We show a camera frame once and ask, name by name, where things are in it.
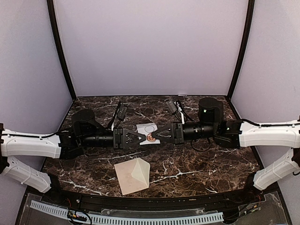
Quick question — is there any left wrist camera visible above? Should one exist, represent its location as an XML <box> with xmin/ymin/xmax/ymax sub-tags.
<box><xmin>108</xmin><ymin>102</ymin><xmax>128</xmax><ymax>130</ymax></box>

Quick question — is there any white slotted cable duct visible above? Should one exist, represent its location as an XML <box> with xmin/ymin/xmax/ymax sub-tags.
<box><xmin>30</xmin><ymin>200</ymin><xmax>224</xmax><ymax>225</ymax></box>

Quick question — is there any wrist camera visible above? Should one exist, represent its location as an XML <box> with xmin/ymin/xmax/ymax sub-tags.
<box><xmin>108</xmin><ymin>102</ymin><xmax>128</xmax><ymax>130</ymax></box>
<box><xmin>165</xmin><ymin>98</ymin><xmax>185</xmax><ymax>124</ymax></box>

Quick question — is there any black right frame post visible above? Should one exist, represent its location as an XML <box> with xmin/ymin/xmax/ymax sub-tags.
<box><xmin>226</xmin><ymin>0</ymin><xmax>255</xmax><ymax>101</ymax></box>

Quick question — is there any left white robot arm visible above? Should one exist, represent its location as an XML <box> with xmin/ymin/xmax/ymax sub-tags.
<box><xmin>0</xmin><ymin>109</ymin><xmax>146</xmax><ymax>204</ymax></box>

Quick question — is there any pink envelope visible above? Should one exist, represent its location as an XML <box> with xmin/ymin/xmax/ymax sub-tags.
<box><xmin>114</xmin><ymin>158</ymin><xmax>150</xmax><ymax>195</ymax></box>

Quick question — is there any black front table rail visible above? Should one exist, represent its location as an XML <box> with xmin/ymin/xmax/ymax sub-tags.
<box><xmin>42</xmin><ymin>189</ymin><xmax>265</xmax><ymax>211</ymax></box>

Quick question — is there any black frame post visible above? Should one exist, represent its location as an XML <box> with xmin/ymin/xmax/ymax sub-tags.
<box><xmin>46</xmin><ymin>0</ymin><xmax>77</xmax><ymax>101</ymax></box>
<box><xmin>226</xmin><ymin>0</ymin><xmax>255</xmax><ymax>101</ymax></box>

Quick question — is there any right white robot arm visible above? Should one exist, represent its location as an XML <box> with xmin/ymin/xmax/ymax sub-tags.
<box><xmin>151</xmin><ymin>97</ymin><xmax>300</xmax><ymax>203</ymax></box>

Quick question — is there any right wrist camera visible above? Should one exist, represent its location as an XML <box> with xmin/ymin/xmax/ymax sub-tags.
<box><xmin>165</xmin><ymin>98</ymin><xmax>185</xmax><ymax>124</ymax></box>

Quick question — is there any black left frame post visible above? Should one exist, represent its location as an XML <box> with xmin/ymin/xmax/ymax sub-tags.
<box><xmin>46</xmin><ymin>0</ymin><xmax>77</xmax><ymax>101</ymax></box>

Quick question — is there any white sticker sheet with seals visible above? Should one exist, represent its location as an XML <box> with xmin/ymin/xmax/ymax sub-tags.
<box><xmin>136</xmin><ymin>123</ymin><xmax>160</xmax><ymax>145</ymax></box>

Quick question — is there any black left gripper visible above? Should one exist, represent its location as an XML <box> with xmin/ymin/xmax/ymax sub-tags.
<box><xmin>80</xmin><ymin>127</ymin><xmax>146</xmax><ymax>150</ymax></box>

